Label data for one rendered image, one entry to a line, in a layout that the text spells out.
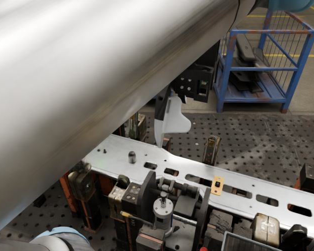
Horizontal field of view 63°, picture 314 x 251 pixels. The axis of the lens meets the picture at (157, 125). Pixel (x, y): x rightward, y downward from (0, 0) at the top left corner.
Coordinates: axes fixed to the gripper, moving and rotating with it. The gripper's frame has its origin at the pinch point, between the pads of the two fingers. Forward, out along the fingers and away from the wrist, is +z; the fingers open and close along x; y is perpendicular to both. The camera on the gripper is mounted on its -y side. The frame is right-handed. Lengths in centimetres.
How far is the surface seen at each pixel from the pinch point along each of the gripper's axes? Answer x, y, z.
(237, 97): 221, 7, 125
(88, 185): 8, -33, 45
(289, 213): 22, 35, 44
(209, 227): 3.2, 11.7, 36.6
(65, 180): 9, -44, 47
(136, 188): 5.1, -11.4, 32.5
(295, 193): 31, 37, 44
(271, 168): 72, 35, 74
